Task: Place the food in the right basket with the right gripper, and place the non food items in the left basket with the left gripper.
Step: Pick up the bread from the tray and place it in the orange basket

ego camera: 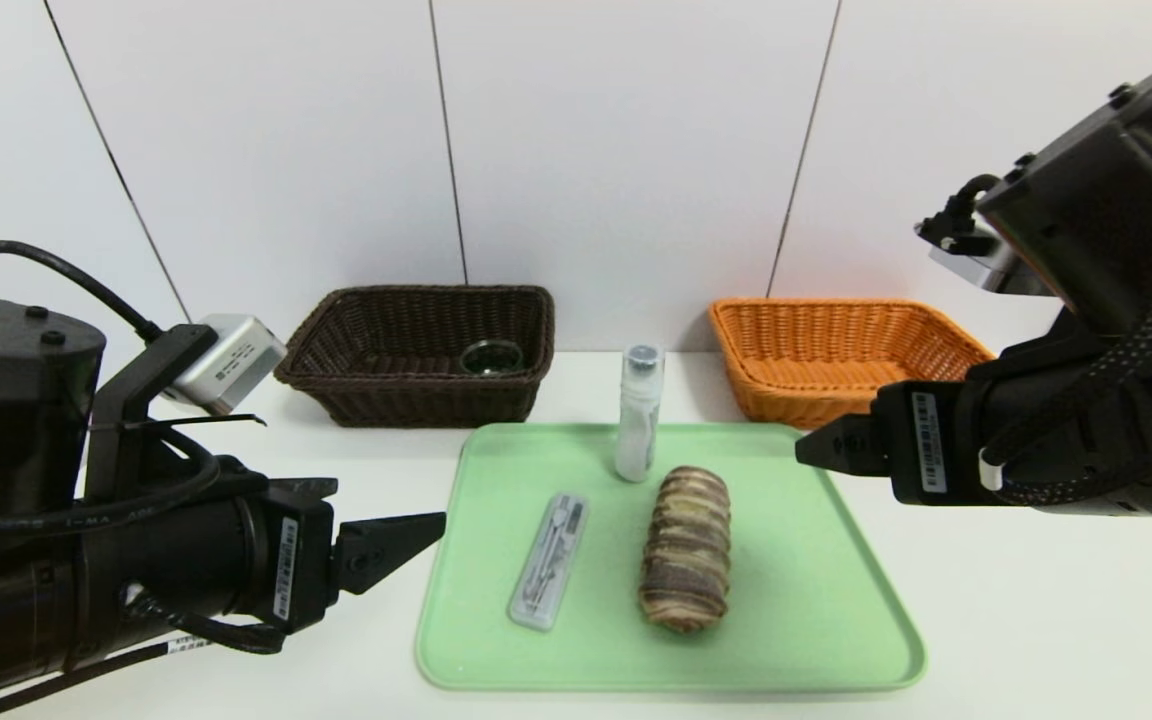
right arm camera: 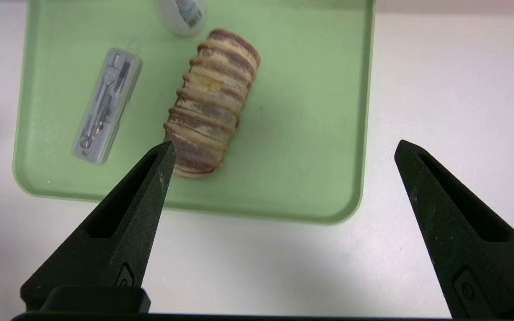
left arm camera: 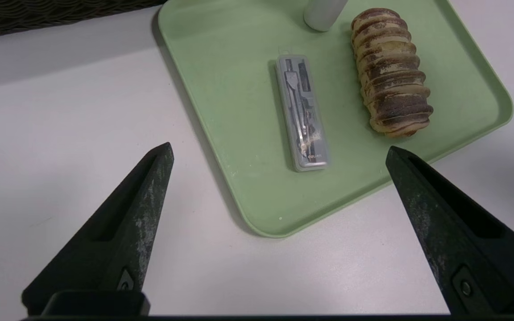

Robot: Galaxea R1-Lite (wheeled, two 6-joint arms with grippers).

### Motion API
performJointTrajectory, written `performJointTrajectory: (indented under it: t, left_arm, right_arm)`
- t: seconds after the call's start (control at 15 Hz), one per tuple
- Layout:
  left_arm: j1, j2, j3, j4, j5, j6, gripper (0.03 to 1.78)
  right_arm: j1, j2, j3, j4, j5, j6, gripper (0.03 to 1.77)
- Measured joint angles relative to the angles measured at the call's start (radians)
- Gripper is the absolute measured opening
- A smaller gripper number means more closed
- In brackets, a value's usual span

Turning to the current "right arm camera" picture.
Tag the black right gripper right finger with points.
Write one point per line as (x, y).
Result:
(453, 240)

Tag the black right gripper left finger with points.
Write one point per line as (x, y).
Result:
(118, 232)

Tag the striped brown bread roll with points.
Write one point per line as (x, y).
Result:
(212, 98)

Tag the clear plastic compass case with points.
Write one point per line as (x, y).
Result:
(105, 107)

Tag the light green plastic tray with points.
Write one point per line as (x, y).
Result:
(306, 111)

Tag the white plastic bottle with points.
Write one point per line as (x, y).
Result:
(181, 18)

